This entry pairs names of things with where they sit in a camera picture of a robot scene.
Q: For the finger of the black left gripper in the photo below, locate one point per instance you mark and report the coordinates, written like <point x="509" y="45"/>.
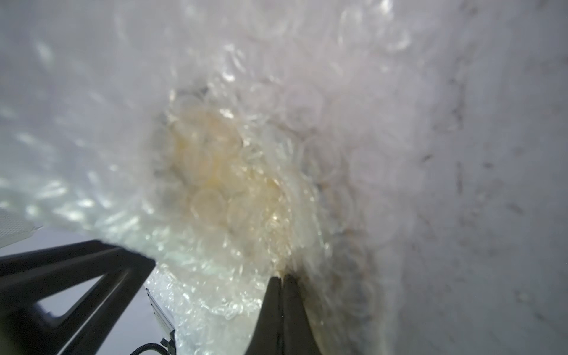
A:
<point x="30" y="277"/>

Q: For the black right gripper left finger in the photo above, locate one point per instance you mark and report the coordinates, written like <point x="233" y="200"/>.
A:
<point x="267" y="336"/>

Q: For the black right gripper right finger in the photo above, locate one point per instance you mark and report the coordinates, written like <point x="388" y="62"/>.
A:
<point x="298" y="338"/>

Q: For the yellow patterned dinner plate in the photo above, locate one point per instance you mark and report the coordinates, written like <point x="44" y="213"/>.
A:
<point x="241" y="187"/>

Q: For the clear bubble wrap sheet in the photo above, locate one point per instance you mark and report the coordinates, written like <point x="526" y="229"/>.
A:
<point x="85" y="86"/>

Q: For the white mesh two-tier shelf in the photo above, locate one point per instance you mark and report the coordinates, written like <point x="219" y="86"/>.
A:
<point x="14" y="228"/>

